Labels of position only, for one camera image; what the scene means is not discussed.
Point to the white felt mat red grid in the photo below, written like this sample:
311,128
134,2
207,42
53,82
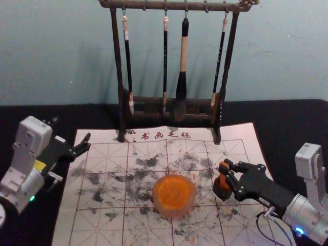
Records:
107,179

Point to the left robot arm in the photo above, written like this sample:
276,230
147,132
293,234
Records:
24,159

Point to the thick tan brush black tuft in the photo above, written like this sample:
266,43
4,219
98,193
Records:
182,84

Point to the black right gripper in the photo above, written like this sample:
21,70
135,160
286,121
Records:
261,187

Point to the thin black brush tan tip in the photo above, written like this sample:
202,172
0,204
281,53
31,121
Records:
219,61

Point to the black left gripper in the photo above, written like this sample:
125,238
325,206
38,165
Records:
55,152

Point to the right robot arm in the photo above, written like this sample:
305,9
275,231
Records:
307,205

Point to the thin black brush dark tip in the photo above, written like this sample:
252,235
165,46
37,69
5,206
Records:
165,64

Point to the thin black brush white tip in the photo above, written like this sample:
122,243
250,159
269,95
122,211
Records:
128,59

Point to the dark wooden brush rack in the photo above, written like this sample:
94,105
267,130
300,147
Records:
119,77

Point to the black table cloth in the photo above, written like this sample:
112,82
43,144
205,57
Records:
287,120

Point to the round orange ink dish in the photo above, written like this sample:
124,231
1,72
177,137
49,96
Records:
174,196

